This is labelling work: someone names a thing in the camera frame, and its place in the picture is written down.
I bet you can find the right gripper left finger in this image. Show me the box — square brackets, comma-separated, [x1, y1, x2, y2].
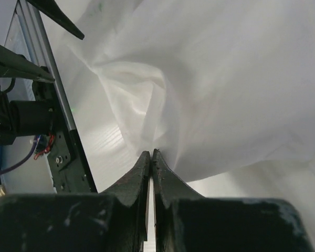
[0, 151, 150, 251]

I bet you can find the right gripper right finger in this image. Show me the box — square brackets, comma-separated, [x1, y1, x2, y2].
[152, 150, 314, 251]

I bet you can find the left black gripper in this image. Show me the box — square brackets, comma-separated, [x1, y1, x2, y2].
[0, 0, 85, 92]

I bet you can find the white t shirt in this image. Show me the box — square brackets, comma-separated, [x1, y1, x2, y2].
[64, 1, 315, 181]

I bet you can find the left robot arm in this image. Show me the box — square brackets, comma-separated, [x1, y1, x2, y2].
[0, 1, 85, 145]

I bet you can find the aluminium frame rail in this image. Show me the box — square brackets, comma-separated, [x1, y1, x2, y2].
[5, 1, 77, 131]

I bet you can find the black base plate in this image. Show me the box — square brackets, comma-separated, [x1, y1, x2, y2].
[32, 81, 97, 193]

